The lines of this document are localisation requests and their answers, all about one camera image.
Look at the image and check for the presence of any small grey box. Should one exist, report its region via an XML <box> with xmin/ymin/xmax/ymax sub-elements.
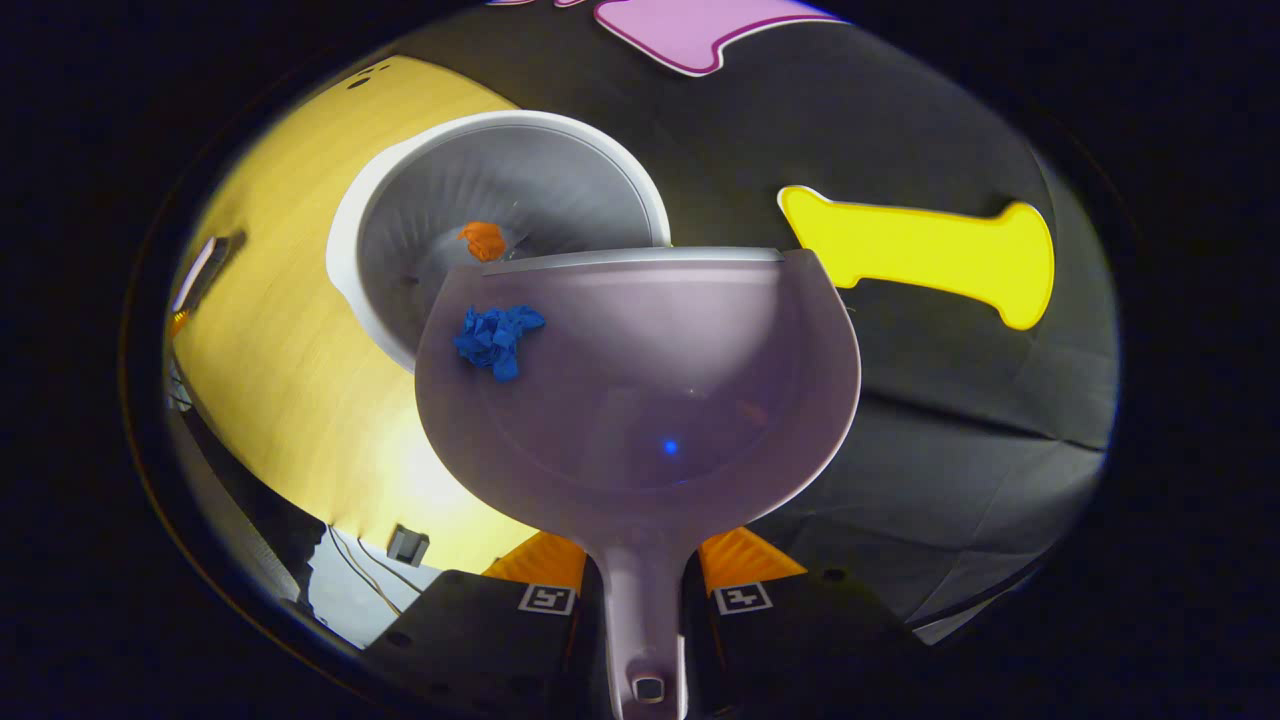
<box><xmin>386</xmin><ymin>523</ymin><xmax>431</xmax><ymax>568</ymax></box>

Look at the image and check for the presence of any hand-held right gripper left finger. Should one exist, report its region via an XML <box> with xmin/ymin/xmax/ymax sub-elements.
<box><xmin>360</xmin><ymin>531</ymin><xmax>612</xmax><ymax>720</ymax></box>

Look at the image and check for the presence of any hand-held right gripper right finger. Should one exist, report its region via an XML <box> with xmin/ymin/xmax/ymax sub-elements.
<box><xmin>682</xmin><ymin>526</ymin><xmax>932</xmax><ymax>720</ymax></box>

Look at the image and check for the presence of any blue paper trash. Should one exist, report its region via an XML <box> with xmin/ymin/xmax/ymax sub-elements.
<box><xmin>453</xmin><ymin>304</ymin><xmax>548</xmax><ymax>383</ymax></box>

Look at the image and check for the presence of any thin dark cable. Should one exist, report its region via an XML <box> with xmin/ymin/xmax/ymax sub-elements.
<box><xmin>325</xmin><ymin>525</ymin><xmax>426</xmax><ymax>616</ymax></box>

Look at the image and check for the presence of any pale pink dustpan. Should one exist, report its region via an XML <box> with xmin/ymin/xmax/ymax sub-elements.
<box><xmin>413</xmin><ymin>246</ymin><xmax>863</xmax><ymax>720</ymax></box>

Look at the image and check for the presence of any orange paper trash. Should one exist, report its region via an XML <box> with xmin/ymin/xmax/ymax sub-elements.
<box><xmin>457</xmin><ymin>221</ymin><xmax>509</xmax><ymax>263</ymax></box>

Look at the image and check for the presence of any yellow wooden desktop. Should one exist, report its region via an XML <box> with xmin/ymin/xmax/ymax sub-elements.
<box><xmin>165</xmin><ymin>55</ymin><xmax>541</xmax><ymax>576</ymax></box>

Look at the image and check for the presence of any white ribbed garbage bin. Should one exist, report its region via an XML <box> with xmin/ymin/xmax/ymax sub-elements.
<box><xmin>326</xmin><ymin>109</ymin><xmax>673</xmax><ymax>374</ymax></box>

